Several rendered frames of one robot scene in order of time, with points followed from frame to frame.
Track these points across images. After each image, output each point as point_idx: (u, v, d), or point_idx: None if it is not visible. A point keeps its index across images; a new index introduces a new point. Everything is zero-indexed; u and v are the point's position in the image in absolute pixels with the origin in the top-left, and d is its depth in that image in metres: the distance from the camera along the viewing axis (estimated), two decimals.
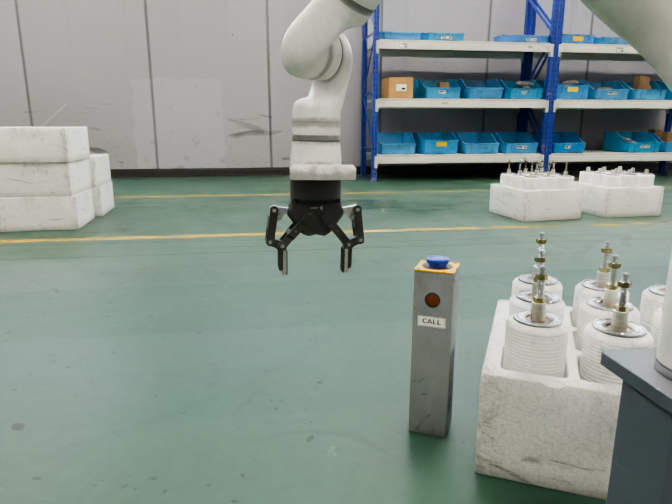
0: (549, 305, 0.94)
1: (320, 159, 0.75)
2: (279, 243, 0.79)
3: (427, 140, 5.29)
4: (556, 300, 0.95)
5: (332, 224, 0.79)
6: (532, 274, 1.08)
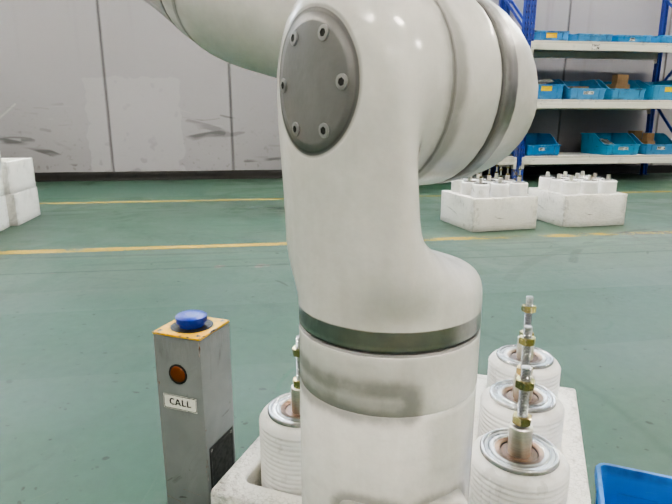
0: None
1: None
2: None
3: None
4: None
5: None
6: None
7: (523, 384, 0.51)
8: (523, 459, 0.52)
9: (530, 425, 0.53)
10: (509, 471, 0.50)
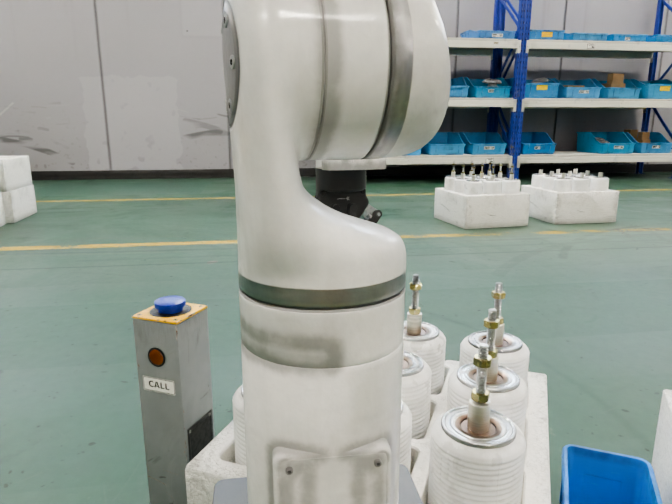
0: None
1: None
2: None
3: None
4: None
5: (352, 217, 0.80)
6: None
7: (480, 361, 0.53)
8: (481, 434, 0.54)
9: (488, 401, 0.55)
10: (466, 444, 0.53)
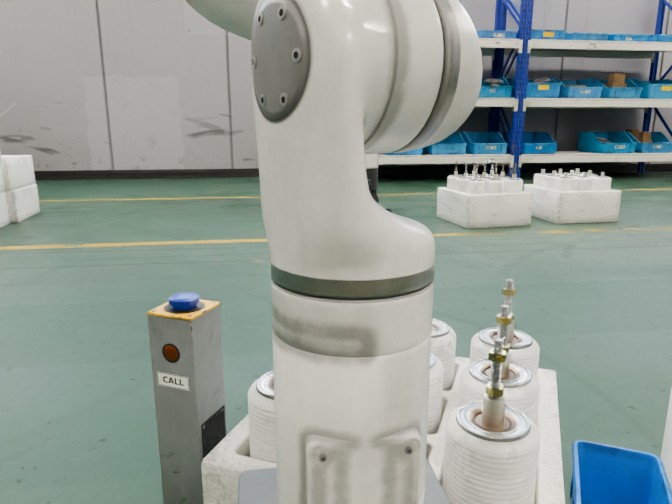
0: None
1: None
2: None
3: None
4: None
5: None
6: None
7: (495, 356, 0.54)
8: (496, 428, 0.55)
9: (502, 396, 0.56)
10: (482, 438, 0.53)
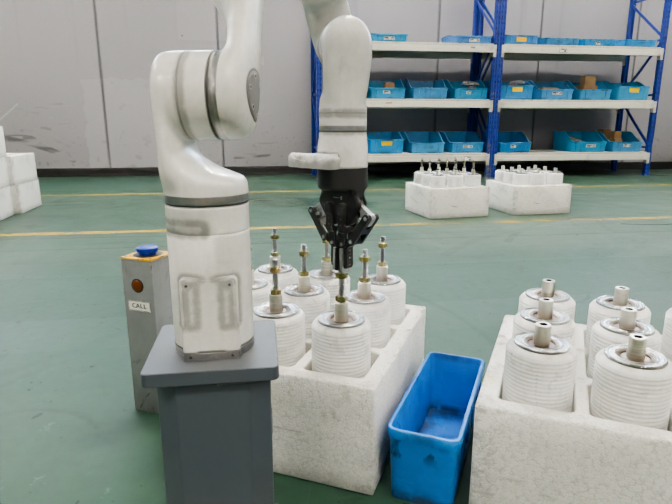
0: None
1: (325, 149, 0.77)
2: (329, 241, 0.83)
3: (372, 139, 5.36)
4: (258, 286, 1.02)
5: (340, 217, 0.80)
6: (279, 264, 1.15)
7: (347, 273, 0.84)
8: (333, 318, 0.86)
9: (341, 305, 0.84)
10: (327, 312, 0.89)
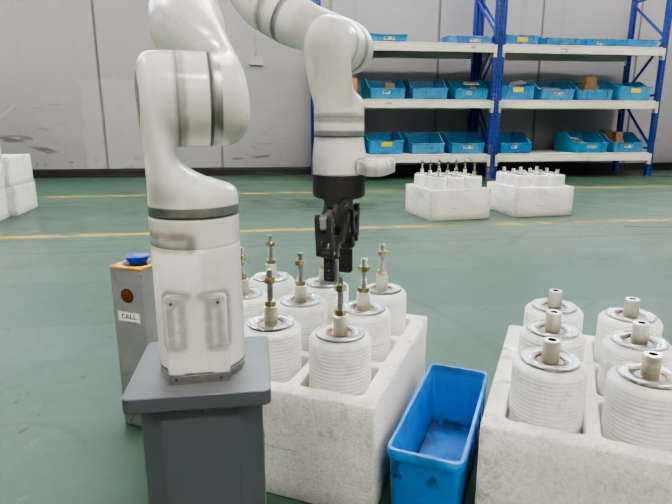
0: (242, 301, 0.97)
1: (364, 154, 0.74)
2: (336, 253, 0.74)
3: (372, 140, 5.32)
4: (253, 296, 0.98)
5: (354, 221, 0.79)
6: (275, 272, 1.11)
7: (346, 286, 0.80)
8: None
9: (335, 318, 0.80)
10: None
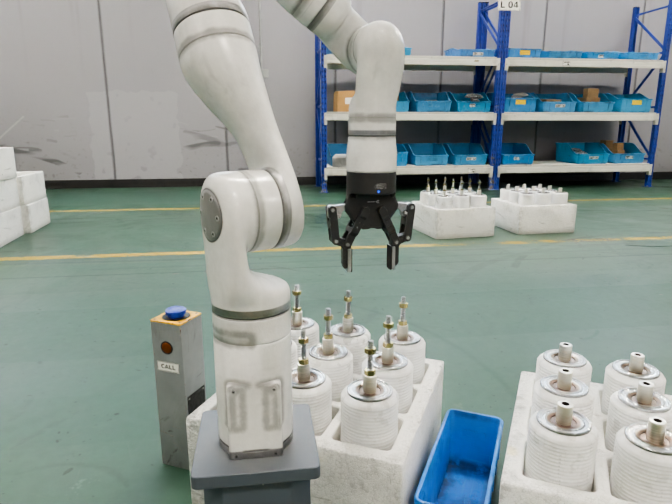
0: None
1: None
2: None
3: None
4: None
5: None
6: (301, 319, 1.18)
7: (368, 350, 0.86)
8: (362, 391, 0.89)
9: (373, 378, 0.87)
10: (348, 385, 0.90)
